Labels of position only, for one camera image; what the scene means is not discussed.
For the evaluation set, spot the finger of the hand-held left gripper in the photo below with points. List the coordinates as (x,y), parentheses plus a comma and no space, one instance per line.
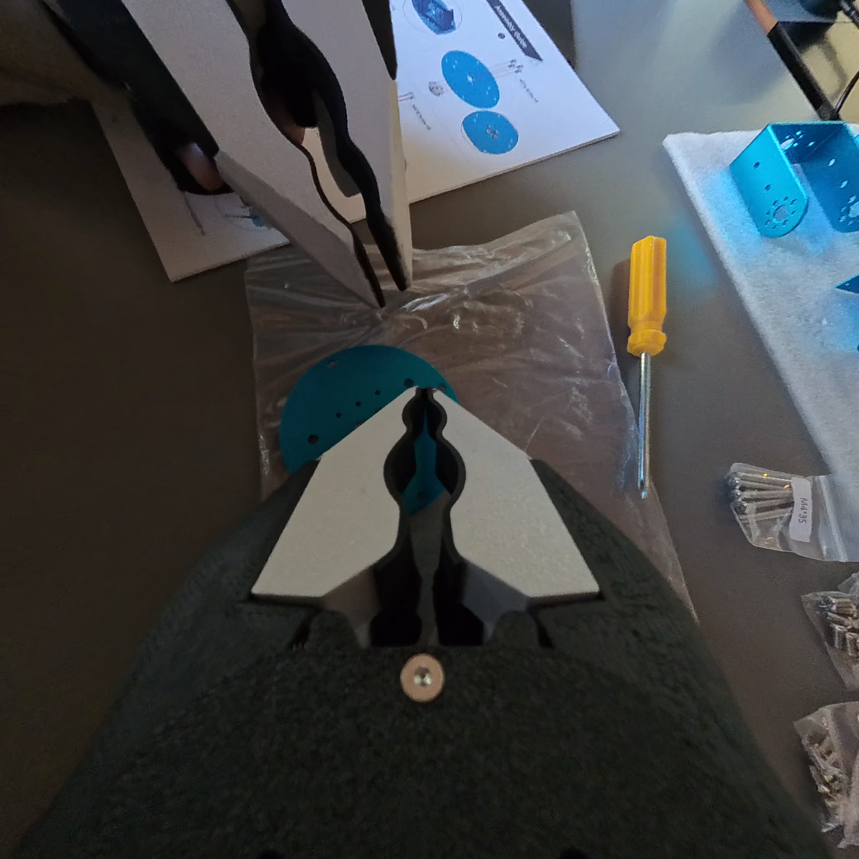
(221,100)
(396,168)

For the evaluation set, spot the assembly guide booklet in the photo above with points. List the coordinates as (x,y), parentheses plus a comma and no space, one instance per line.
(557,114)

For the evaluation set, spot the small blue metal bracket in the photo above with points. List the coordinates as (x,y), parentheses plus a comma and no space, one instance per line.
(849,285)

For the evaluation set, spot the clear plastic bag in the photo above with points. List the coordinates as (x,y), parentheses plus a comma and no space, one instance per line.
(523,302)

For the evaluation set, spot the dark grey electronic device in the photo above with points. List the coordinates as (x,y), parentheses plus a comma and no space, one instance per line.
(819,10)

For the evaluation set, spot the blue U-shaped metal bracket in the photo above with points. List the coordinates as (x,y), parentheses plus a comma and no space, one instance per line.
(765,168)

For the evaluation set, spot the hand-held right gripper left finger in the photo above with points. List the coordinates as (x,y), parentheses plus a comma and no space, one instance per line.
(335,530)

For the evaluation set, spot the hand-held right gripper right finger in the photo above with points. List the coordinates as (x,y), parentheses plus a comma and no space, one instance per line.
(517,523)

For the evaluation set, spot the white foam sheet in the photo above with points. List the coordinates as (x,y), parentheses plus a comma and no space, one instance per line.
(772,302)

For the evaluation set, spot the person's left hand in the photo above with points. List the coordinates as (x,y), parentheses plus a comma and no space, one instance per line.
(200,166)

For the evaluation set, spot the blue round metal plate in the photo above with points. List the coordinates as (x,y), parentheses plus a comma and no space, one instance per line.
(335,389)

